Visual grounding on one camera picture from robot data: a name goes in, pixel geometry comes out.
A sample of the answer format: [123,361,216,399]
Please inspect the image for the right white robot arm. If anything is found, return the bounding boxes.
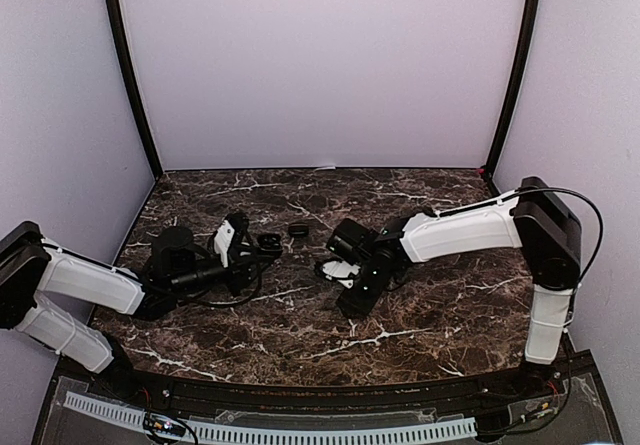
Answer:
[315,176,604,399]

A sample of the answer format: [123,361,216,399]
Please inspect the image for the left black frame post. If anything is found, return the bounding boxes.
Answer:
[104,0,164,181]

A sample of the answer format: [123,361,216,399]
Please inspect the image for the black front rail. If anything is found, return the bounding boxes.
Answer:
[127,370,524,414]

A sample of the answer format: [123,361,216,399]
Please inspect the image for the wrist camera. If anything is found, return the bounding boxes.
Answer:
[314,259,360,288]
[212,211,251,269]

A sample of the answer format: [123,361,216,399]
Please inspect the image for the white slotted cable duct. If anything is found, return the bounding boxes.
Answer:
[62,392,477,444]

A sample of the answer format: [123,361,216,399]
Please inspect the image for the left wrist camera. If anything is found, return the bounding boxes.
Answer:
[212,211,251,269]

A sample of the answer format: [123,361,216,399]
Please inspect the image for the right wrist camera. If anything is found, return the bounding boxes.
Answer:
[314,259,360,288]

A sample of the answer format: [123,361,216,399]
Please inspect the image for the black frame post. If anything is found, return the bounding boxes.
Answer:
[104,0,164,181]
[482,0,540,182]

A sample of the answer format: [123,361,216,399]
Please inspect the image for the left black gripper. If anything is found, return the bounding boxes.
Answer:
[170,245,274,298]

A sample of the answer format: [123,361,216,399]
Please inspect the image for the right black frame post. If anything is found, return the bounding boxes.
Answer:
[482,0,540,182]

